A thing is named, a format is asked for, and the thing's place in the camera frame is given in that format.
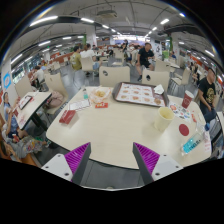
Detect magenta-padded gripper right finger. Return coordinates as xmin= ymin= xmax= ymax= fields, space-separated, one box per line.
xmin=132 ymin=142 xmax=184 ymax=186

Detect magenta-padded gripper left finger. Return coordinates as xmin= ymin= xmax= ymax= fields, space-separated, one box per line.
xmin=41 ymin=142 xmax=92 ymax=186

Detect clear blue-capped water bottle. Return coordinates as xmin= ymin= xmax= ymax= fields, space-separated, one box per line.
xmin=180 ymin=122 xmax=212 ymax=157

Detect red carton box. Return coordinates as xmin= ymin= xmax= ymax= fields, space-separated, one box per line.
xmin=58 ymin=109 xmax=78 ymax=125

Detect flat round red coaster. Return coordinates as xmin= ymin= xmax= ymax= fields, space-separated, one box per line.
xmin=178 ymin=123 xmax=190 ymax=137

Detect white paper receipt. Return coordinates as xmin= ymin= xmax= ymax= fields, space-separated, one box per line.
xmin=68 ymin=99 xmax=92 ymax=112

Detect printed food leaflet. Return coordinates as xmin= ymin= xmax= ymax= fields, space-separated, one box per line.
xmin=168 ymin=102 xmax=193 ymax=121

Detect brown food tray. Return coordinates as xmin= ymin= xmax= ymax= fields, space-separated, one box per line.
xmin=112 ymin=81 xmax=170 ymax=108

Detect paper food wrapper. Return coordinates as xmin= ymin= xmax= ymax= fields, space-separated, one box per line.
xmin=89 ymin=86 xmax=112 ymax=104

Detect white neighbouring table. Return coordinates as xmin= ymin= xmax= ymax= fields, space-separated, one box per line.
xmin=14 ymin=90 xmax=53 ymax=131

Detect crumpled white napkin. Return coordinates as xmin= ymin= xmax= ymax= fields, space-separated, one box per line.
xmin=153 ymin=83 xmax=165 ymax=95

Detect red paper cup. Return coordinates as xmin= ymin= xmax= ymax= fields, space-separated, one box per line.
xmin=181 ymin=89 xmax=195 ymax=110

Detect person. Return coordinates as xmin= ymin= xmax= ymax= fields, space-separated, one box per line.
xmin=69 ymin=45 xmax=83 ymax=72
xmin=1 ymin=91 xmax=29 ymax=139
xmin=79 ymin=43 xmax=101 ymax=78
xmin=29 ymin=65 xmax=46 ymax=88
xmin=134 ymin=42 xmax=156 ymax=83
xmin=197 ymin=67 xmax=218 ymax=124

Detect beige chair with round hole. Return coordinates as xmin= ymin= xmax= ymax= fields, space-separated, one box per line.
xmin=141 ymin=68 xmax=171 ymax=93
xmin=98 ymin=65 xmax=131 ymax=88

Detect beige background chairs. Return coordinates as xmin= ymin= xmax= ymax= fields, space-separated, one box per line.
xmin=49 ymin=49 xmax=193 ymax=88

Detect ceiling strip lights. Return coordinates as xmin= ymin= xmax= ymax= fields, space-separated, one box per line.
xmin=9 ymin=12 xmax=216 ymax=66

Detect ceiling air conditioner unit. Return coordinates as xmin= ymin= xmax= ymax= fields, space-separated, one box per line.
xmin=96 ymin=9 xmax=118 ymax=19

